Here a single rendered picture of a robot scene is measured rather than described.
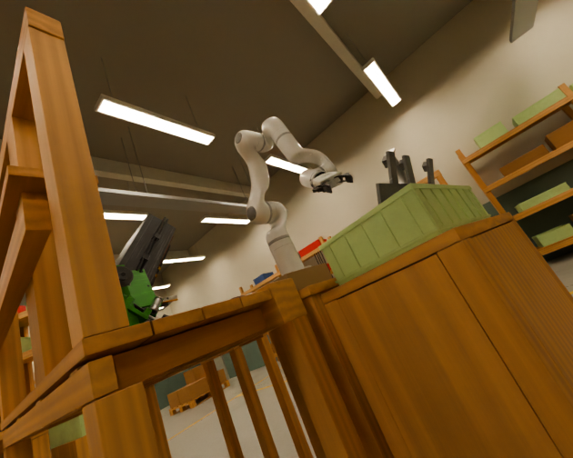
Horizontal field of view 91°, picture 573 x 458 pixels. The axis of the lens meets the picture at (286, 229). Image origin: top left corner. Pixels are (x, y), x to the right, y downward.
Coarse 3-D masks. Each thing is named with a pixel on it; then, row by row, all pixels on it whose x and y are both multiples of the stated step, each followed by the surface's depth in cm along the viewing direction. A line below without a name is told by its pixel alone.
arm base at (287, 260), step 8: (280, 240) 137; (288, 240) 139; (272, 248) 138; (280, 248) 136; (288, 248) 136; (280, 256) 135; (288, 256) 135; (296, 256) 136; (280, 264) 135; (288, 264) 134; (296, 264) 134; (280, 272) 137; (288, 272) 133
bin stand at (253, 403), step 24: (264, 336) 163; (240, 360) 145; (264, 360) 160; (216, 384) 158; (240, 384) 143; (216, 408) 155; (288, 408) 150; (264, 432) 134; (240, 456) 148; (264, 456) 133; (312, 456) 145
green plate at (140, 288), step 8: (136, 272) 137; (144, 272) 139; (136, 280) 134; (144, 280) 136; (136, 288) 131; (144, 288) 133; (152, 288) 135; (136, 296) 128; (144, 296) 130; (152, 296) 132; (136, 304) 125; (144, 304) 127
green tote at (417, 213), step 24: (408, 192) 82; (432, 192) 89; (456, 192) 106; (384, 216) 88; (408, 216) 82; (432, 216) 79; (456, 216) 91; (480, 216) 107; (336, 240) 102; (360, 240) 95; (384, 240) 89; (408, 240) 83; (336, 264) 103; (360, 264) 96
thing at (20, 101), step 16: (32, 16) 88; (48, 16) 92; (48, 32) 89; (16, 64) 98; (16, 80) 99; (16, 96) 102; (16, 112) 106; (32, 112) 109; (0, 160) 127; (0, 176) 128; (0, 192) 136
